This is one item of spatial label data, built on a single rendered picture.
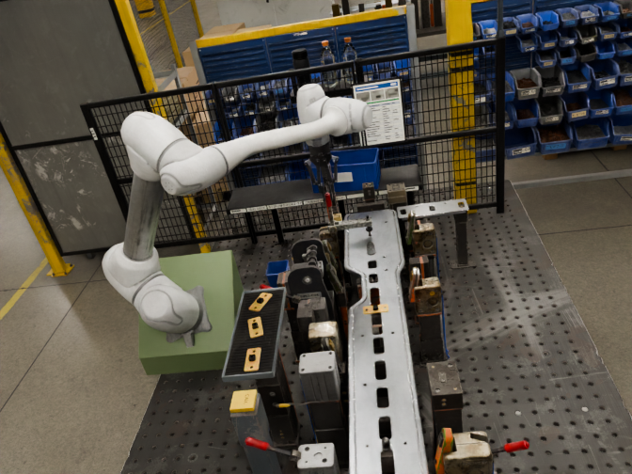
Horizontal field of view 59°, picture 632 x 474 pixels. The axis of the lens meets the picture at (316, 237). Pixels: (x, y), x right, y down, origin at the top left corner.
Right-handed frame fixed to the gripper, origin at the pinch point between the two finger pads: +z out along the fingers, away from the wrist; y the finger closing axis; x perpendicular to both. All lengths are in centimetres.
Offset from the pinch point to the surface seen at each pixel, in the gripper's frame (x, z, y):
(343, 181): 35.5, 14.0, 4.5
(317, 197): 32.7, 18.8, -8.1
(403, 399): -85, 22, 20
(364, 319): -51, 22, 10
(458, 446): -106, 16, 31
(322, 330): -63, 14, -2
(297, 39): 187, -19, -21
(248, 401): -96, 6, -18
